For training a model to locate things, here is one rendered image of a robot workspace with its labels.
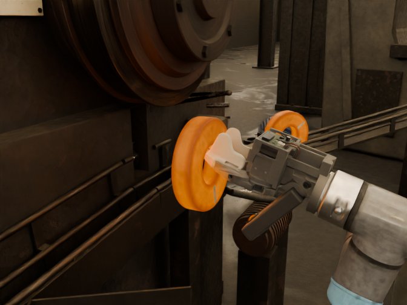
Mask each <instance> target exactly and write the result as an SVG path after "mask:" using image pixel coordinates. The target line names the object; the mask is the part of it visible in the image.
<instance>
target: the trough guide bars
mask: <svg viewBox="0 0 407 305"><path fill-rule="evenodd" d="M406 107H407V104H406V105H402V106H399V107H395V108H391V109H388V110H384V111H381V112H378V113H374V114H370V115H367V116H363V117H359V118H356V119H353V120H349V121H346V122H342V123H338V124H335V125H331V126H328V127H325V128H321V129H318V130H314V131H310V132H308V135H309V136H310V135H313V134H317V133H321V132H323V134H319V135H316V136H312V137H309V138H308V139H307V141H305V142H301V143H302V144H304V145H308V144H310V143H314V142H318V141H321V140H323V142H321V143H317V144H315V145H311V146H310V147H312V148H317V147H320V146H323V145H327V144H330V143H333V142H337V141H338V148H339V150H341V149H344V139H347V138H349V137H353V136H356V135H359V134H363V133H366V132H369V131H372V130H376V129H379V128H382V127H385V126H388V125H390V127H389V131H390V134H391V133H394V132H395V124H396V123H398V122H402V121H404V120H407V117H403V118H401V119H397V120H396V119H395V118H397V117H401V116H405V115H407V109H405V110H402V111H398V112H395V113H391V114H388V115H385V116H381V117H379V115H382V114H386V113H389V112H392V111H396V110H400V109H402V108H406ZM371 117H374V118H373V119H371V120H367V121H364V122H360V123H357V124H354V125H350V126H346V127H344V128H340V129H337V130H334V131H330V132H329V130H331V129H333V128H337V127H340V126H344V125H347V124H350V123H354V122H358V121H361V120H365V119H369V118H371ZM387 120H390V122H387V123H383V124H381V125H379V123H381V122H384V121H387ZM371 125H374V126H373V127H370V128H367V129H364V130H361V131H357V132H354V133H351V134H347V135H345V133H348V132H351V131H354V130H358V129H361V128H364V127H367V126H371ZM334 136H338V137H337V138H335V139H331V140H329V138H331V137H334Z"/></svg>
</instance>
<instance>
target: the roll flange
mask: <svg viewBox="0 0 407 305"><path fill-rule="evenodd" d="M42 8H43V13H44V18H45V21H46V23H47V26H48V29H49V30H50V33H51V35H52V37H53V39H54V41H55V43H56V45H57V46H58V48H59V49H60V51H61V53H62V54H63V55H64V57H65V58H66V60H68V61H69V63H70V64H71V65H72V66H73V67H74V68H75V69H76V70H78V72H80V73H81V74H83V75H84V76H85V77H87V78H89V79H91V80H93V81H95V82H96V83H97V84H98V85H99V86H100V87H101V88H102V89H103V90H104V91H106V92H107V93H108V94H110V95H111V96H113V97H115V98H117V99H119V100H121V101H124V102H128V103H146V102H143V101H142V100H140V99H134V98H130V97H127V96H124V95H123V94H121V93H118V92H117V91H116V90H114V89H113V88H112V87H111V86H109V85H108V84H107V83H106V82H105V81H104V80H103V79H102V78H101V77H100V75H98V73H97V72H96V70H95V69H94V68H93V66H92V64H91V63H90V61H89V60H88V58H87V56H86V54H85V53H84V51H83V49H82V46H81V44H80V42H79V39H78V37H77V34H76V32H75V29H74V26H73V22H72V20H71V16H70V11H69V8H68V3H67V0H42Z"/></svg>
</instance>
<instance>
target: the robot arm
mask: <svg viewBox="0 0 407 305"><path fill-rule="evenodd" d="M276 133H279V134H281V135H279V134H276ZM285 136H286V137H285ZM301 140H302V139H299V138H296V137H294V136H291V135H289V134H287V133H284V132H281V131H279V130H276V129H274V128H270V130H269V131H265V132H264V133H263V134H261V135H260V136H259V137H257V138H255V139H254V143H253V146H252V147H251V148H249V147H247V146H245V145H244V144H243V143H242V140H241V136H240V131H239V130H238V129H236V128H229V129H228V130H227V131H226V133H220V134H219V135H218V137H217V139H216V140H215V142H214V143H213V145H212V146H210V147H209V148H208V149H207V151H206V154H205V157H204V159H205V160H206V161H207V163H208V164H209V165H210V166H211V167H212V168H214V170H215V171H216V172H217V173H218V174H220V175H221V176H222V177H223V178H225V179H226V180H228V181H229V182H231V183H233V184H235V185H237V186H241V187H243V188H246V189H247V190H249V191H252V192H255V193H257V194H260V195H264V196H272V197H275V198H277V199H275V201H273V202H272V203H270V204H269V205H268V206H267V207H266V208H264V209H263V210H262V211H260V212H259V213H254V214H252V215H250V216H249V218H248V220H247V223H246V225H245V226H244V227H243V228H242V232H243V234H244V235H245V236H246V237H247V239H249V240H250V241H251V240H254V239H255V238H256V237H257V236H261V235H264V234H266V233H267V232H268V230H269V228H270V227H271V226H272V225H273V224H275V223H276V222H277V221H279V220H280V219H281V218H282V217H284V216H285V215H287V214H288V213H289V212H291V211H292V210H293V209H294V208H296V207H297V206H299V205H300V204H301V203H302V202H303V201H304V199H305V198H306V197H308V198H309V201H308V204H307V206H306V211H308V212H310V213H313V214H315V212H317V216H318V218H321V219H323V220H325V221H327V222H330V223H332V224H334V225H336V226H338V227H340V228H343V229H344V230H346V234H345V242H344V244H343V248H342V252H341V254H340V259H339V263H338V265H337V269H336V271H335V273H334V275H333V276H332V277H331V282H330V284H329V287H328V290H327V296H328V299H329V302H330V303H331V304H332V305H383V300H384V299H385V297H386V294H387V293H388V291H389V289H390V287H391V285H392V283H393V282H394V280H395V278H396V276H397V274H398V272H399V270H400V268H401V267H402V265H403V264H404V263H405V261H406V259H407V198H405V197H402V196H401V195H398V194H395V193H393V192H390V191H387V190H385V189H383V188H380V187H378V186H376V185H373V184H371V183H368V182H365V181H364V180H362V179H359V178H357V177H354V176H352V175H349V174H347V173H345V172H342V171H339V170H338V171H336V172H335V173H334V170H333V169H332V168H333V165H334V162H335V161H336V157H334V156H332V155H329V154H327V153H325V152H322V151H319V150H317V149H314V148H312V147H310V146H307V145H304V144H302V143H301ZM245 170H246V171H245ZM363 181H364V182H363Z"/></svg>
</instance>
